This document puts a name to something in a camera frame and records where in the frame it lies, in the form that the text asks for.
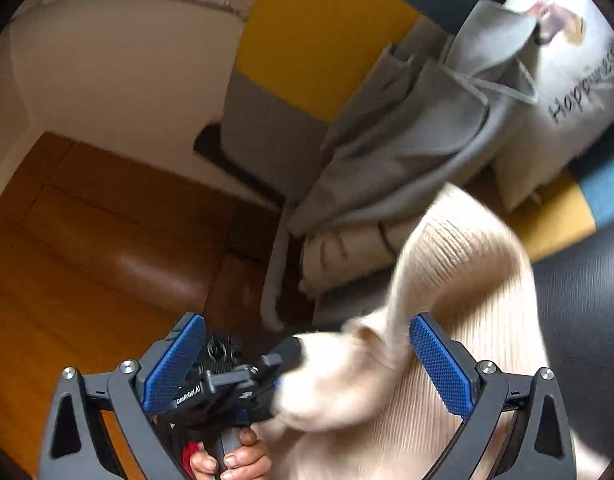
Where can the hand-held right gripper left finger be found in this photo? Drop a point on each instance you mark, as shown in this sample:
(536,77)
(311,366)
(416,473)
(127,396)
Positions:
(174,370)

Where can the person's left hand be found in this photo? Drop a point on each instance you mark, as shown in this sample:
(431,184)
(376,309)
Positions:
(237,462)

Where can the wooden wardrobe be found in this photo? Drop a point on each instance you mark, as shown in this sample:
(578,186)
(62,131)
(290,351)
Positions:
(87,260)

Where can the grey cloth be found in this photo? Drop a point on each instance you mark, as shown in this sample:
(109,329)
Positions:
(397,150)

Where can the beige knit sweater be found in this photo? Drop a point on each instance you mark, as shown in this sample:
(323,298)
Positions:
(462,270)

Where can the grey yellow blue sofa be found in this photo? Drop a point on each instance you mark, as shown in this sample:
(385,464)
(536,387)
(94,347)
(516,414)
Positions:
(317,40)

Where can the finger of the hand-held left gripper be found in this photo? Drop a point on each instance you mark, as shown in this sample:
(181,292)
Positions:
(259,405)
(287,352)

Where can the white printed pillow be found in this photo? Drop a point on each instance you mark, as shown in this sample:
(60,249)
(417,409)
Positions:
(577,60)

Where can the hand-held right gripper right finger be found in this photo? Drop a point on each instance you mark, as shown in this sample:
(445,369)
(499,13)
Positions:
(442,375)

